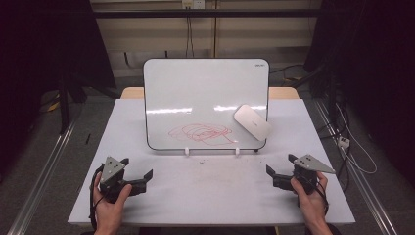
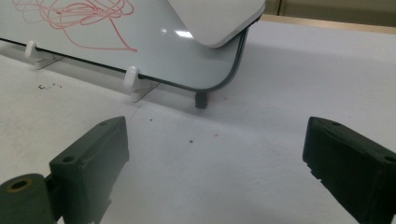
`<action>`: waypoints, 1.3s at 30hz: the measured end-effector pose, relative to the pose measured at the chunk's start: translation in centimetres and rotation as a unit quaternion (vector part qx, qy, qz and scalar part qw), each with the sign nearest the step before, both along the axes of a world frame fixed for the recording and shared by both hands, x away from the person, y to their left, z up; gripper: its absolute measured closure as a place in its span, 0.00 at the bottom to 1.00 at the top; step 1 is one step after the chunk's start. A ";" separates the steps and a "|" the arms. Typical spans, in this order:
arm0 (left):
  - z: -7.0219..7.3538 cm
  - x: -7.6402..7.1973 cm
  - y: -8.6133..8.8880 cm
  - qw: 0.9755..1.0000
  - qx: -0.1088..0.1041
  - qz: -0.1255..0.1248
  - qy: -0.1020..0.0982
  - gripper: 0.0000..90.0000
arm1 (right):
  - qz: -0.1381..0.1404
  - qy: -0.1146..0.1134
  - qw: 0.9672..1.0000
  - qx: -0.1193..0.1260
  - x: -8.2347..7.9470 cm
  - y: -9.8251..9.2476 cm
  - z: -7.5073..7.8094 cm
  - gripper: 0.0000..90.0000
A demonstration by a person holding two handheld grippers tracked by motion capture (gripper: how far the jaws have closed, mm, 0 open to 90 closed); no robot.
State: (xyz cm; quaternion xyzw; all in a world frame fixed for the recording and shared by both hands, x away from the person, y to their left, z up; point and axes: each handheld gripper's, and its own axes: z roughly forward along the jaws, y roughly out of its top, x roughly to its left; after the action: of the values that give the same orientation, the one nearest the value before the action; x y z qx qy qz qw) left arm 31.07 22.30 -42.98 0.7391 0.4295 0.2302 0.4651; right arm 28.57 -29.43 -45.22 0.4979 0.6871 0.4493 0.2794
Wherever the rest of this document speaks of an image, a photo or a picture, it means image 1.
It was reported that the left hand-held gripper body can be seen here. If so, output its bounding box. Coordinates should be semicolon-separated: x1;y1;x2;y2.
98;156;132;204

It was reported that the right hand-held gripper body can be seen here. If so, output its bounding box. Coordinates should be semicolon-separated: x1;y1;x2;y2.
291;154;337;196

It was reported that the white whiteboard eraser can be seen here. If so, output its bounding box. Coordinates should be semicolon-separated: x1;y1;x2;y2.
233;104;272;142

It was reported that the white magnetic whiteboard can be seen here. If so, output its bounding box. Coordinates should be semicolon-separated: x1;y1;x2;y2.
142;58;271;153

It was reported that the person's right hand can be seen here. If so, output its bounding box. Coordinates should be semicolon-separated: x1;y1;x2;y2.
290;171;329;227

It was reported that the person's left hand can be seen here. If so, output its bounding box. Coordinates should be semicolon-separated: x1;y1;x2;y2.
92;172;133;235

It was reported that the white power strip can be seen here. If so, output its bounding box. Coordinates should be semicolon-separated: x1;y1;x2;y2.
337;135;351;150

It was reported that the wooden table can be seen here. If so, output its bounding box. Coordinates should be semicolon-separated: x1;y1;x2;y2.
119;86;300;101

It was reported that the black metal stand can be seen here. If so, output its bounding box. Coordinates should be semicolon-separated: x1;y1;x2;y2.
58;70;115;135
292;63;341;125

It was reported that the black horizontal bar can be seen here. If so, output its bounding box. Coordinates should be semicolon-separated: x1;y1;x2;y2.
92;8;323;20

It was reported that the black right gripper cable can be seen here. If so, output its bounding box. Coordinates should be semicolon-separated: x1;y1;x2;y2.
296;175;330;216

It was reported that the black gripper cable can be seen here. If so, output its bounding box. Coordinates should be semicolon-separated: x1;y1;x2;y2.
296;175;330;216
88;164;106;231

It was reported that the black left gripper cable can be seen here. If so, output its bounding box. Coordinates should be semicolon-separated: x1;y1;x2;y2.
88;164;106;231

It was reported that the metal floor rail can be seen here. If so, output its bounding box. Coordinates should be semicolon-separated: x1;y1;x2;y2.
7;118;78;235
313;98;399;235

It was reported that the white cable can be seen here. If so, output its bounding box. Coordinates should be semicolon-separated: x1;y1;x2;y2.
335;103;379;175

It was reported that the black floor cable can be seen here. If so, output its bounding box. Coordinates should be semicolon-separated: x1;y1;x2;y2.
269;64;306;82

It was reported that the black hanging wall cable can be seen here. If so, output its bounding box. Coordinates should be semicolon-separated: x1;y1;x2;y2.
185;16;196;60

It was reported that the white wall socket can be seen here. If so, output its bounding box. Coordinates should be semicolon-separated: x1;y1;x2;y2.
181;0;207;10

